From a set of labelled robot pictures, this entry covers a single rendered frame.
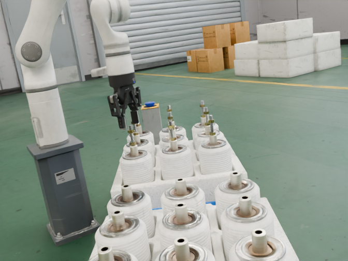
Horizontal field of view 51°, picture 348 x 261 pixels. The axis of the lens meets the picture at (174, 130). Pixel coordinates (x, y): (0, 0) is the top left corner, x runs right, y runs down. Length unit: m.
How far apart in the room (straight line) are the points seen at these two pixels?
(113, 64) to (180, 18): 6.08
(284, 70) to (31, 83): 3.03
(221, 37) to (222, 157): 4.07
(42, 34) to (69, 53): 5.16
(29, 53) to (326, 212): 0.98
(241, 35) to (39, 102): 4.38
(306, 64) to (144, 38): 3.43
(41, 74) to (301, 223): 0.89
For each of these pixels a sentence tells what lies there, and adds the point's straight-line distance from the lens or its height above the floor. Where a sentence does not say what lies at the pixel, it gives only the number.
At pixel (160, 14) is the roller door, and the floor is 0.91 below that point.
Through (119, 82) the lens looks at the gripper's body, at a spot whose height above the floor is 0.47.
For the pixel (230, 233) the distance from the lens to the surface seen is 0.68.
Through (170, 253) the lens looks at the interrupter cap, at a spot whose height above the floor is 0.25.
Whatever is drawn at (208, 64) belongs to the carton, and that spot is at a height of 0.11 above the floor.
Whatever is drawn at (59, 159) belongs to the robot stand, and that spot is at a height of 0.26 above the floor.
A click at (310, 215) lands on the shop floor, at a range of 1.21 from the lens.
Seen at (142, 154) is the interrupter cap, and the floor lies 0.25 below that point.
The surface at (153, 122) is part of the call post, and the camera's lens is 1.45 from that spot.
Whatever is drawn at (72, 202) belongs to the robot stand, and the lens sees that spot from 1.20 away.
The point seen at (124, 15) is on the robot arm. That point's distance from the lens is 1.03.
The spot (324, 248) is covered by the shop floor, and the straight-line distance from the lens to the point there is 1.06.
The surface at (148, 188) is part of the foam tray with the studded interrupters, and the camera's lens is 1.05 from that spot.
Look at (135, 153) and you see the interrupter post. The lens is 1.08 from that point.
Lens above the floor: 0.59
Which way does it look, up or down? 15 degrees down
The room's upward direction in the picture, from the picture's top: 8 degrees counter-clockwise
